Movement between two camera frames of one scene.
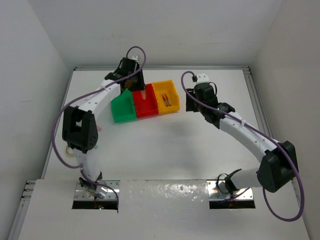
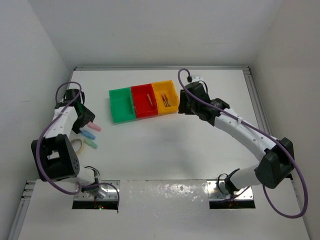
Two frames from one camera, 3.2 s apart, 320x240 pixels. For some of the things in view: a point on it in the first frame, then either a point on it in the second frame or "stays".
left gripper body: x=135 y=82 -> x=83 y=119
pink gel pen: x=164 y=99 stays
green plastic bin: x=123 y=107 stays
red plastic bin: x=148 y=106 stays
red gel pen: x=169 y=103 stays
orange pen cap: x=143 y=94 -> x=150 y=100
